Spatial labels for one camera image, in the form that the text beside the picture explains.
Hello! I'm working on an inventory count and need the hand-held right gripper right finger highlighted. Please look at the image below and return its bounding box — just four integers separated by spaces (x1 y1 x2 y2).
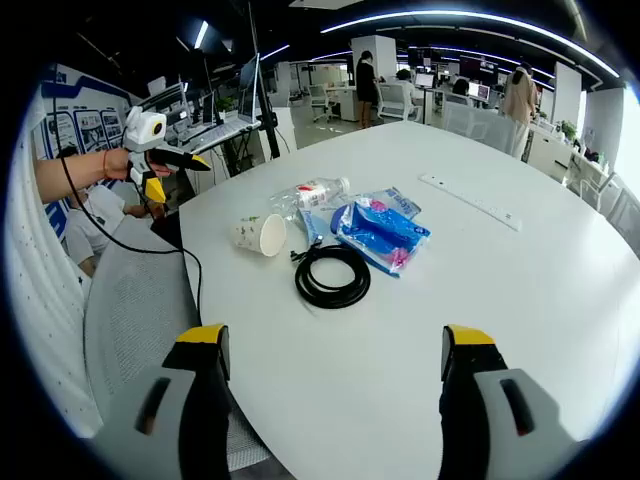
438 323 589 480

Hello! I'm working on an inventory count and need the wall poster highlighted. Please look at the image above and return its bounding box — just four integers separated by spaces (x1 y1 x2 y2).
39 64 134 241

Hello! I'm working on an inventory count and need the grey office chair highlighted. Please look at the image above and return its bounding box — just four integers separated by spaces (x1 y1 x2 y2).
579 172 640 241

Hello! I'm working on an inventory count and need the person's left hand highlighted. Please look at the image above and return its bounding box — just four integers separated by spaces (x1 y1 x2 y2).
103 147 134 182

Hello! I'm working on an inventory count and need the blue tissue pack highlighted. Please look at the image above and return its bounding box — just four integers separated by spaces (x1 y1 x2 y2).
332 197 432 279

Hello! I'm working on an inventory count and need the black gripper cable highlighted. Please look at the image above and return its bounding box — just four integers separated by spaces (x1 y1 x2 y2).
59 157 204 326

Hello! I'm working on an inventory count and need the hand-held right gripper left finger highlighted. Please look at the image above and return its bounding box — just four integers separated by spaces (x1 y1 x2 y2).
92 323 232 480

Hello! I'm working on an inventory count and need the white power strip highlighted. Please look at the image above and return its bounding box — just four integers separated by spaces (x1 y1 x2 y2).
418 173 523 232

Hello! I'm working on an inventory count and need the clear plastic bottle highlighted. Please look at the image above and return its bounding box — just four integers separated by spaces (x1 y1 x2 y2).
272 176 351 216

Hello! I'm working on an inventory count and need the white office chair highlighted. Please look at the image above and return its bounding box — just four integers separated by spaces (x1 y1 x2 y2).
377 82 421 122
308 83 335 124

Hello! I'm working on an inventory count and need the person's white dotted shirt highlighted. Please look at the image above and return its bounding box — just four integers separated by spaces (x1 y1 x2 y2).
7 89 104 439

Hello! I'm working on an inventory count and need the white table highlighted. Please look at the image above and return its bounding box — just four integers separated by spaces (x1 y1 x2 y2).
178 121 640 480

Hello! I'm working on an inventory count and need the grey mesh chair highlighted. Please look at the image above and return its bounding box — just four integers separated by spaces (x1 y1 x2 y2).
82 214 281 474

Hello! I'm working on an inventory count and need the clear wet wipes pack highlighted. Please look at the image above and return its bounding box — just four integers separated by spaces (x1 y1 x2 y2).
294 187 421 246

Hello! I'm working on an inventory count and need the silver laptop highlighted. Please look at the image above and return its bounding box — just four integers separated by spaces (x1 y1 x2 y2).
177 52 264 151

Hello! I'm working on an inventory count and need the ceiling light strip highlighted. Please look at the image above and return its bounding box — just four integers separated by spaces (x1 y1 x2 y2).
319 9 621 79

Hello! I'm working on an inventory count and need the black tripod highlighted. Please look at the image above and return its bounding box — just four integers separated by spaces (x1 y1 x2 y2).
247 0 281 161

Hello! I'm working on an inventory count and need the white paper cup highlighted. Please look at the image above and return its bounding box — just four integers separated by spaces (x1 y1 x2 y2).
229 213 288 258

